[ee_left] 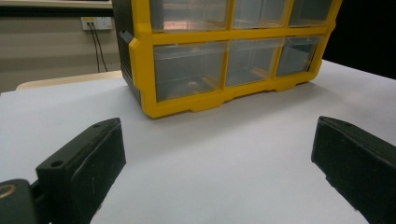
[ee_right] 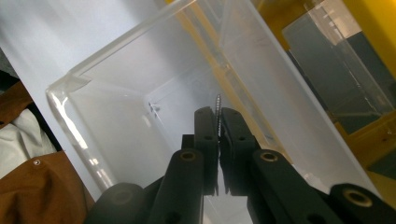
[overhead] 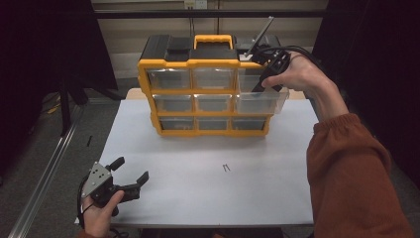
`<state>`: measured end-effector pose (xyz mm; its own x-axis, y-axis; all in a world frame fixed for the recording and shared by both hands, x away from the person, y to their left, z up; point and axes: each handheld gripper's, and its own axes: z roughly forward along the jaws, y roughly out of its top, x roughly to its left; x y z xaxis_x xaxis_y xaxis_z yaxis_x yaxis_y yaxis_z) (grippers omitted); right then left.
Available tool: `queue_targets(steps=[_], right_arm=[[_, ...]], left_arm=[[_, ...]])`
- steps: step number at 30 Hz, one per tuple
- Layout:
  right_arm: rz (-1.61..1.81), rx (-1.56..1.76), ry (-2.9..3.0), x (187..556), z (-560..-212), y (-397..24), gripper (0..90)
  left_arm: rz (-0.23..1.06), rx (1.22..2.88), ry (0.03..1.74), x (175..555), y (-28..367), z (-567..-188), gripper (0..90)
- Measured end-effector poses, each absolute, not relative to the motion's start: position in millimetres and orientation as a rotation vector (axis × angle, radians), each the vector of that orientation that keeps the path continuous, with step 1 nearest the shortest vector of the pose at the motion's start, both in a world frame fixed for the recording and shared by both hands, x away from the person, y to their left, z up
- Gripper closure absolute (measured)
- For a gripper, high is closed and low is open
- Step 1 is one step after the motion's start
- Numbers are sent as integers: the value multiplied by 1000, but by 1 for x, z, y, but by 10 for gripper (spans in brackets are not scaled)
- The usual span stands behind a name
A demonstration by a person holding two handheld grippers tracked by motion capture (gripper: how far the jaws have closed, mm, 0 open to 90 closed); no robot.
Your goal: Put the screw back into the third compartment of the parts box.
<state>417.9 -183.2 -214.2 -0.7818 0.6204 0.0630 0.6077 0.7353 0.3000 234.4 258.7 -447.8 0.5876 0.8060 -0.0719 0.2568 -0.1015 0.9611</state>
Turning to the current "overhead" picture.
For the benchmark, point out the aluminium floor rail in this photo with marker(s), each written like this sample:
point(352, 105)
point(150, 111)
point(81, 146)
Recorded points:
point(43, 178)

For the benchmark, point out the white table cover sheet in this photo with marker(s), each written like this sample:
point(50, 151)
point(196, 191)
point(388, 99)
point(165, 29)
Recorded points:
point(198, 191)

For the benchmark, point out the person's left hand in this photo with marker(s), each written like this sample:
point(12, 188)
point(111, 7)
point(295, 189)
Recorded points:
point(99, 218)

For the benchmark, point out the yellow black organizer cabinet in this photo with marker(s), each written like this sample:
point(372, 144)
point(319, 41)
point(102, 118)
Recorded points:
point(211, 91)

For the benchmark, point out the black curtain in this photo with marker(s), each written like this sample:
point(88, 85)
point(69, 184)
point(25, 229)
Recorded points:
point(39, 49)
point(379, 49)

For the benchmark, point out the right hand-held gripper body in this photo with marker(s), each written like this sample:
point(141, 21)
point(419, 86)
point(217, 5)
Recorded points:
point(279, 62)

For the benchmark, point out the clear plastic drawer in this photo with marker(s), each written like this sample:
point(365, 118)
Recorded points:
point(261, 102)

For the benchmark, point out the rows of clear drawers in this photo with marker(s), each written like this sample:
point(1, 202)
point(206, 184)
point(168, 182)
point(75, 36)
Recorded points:
point(211, 103)

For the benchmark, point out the black metal stand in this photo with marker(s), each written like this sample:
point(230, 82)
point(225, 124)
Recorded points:
point(65, 109)

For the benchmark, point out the white wall socket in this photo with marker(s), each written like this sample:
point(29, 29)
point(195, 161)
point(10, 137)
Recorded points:
point(195, 4)

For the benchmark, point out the black horizontal bar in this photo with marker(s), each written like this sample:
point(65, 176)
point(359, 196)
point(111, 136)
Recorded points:
point(211, 14)

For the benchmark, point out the small black floor object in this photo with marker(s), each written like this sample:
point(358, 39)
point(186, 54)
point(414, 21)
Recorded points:
point(89, 140)

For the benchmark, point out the person's right hand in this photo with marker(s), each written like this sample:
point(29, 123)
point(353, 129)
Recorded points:
point(303, 74)

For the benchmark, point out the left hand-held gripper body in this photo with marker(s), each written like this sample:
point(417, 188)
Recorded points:
point(97, 180)

